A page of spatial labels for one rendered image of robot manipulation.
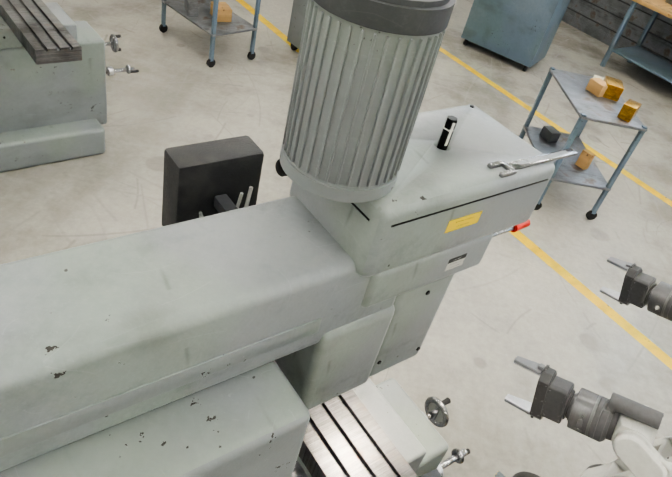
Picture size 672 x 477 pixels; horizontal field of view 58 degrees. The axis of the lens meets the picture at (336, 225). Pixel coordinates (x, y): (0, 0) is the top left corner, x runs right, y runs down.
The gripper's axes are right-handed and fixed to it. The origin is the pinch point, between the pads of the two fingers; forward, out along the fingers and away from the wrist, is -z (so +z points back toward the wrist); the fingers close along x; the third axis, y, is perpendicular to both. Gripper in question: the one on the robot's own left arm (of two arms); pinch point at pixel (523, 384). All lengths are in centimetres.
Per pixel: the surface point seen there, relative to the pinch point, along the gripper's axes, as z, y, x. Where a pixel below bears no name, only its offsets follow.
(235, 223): -45, 43, 39
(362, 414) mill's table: -45, -10, -42
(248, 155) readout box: -62, 21, 42
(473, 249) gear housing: -15.3, 3.9, 29.1
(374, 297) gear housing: -23.9, 27.6, 25.0
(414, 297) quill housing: -23.3, 11.7, 17.9
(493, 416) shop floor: -38, -134, -126
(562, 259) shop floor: -55, -291, -104
